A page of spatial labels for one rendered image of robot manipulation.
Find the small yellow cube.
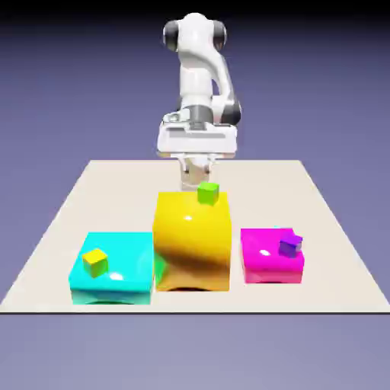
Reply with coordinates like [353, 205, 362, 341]
[82, 248, 110, 279]

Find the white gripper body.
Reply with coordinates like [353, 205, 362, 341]
[156, 120, 238, 159]

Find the large cyan box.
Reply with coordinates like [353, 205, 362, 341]
[68, 231, 155, 306]

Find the small green cube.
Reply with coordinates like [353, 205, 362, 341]
[197, 181, 221, 206]

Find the large magenta box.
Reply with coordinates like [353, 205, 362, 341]
[240, 227, 306, 285]

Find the small purple cube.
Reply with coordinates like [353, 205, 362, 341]
[278, 234, 304, 260]

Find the large yellow box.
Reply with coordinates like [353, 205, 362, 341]
[152, 190, 232, 293]

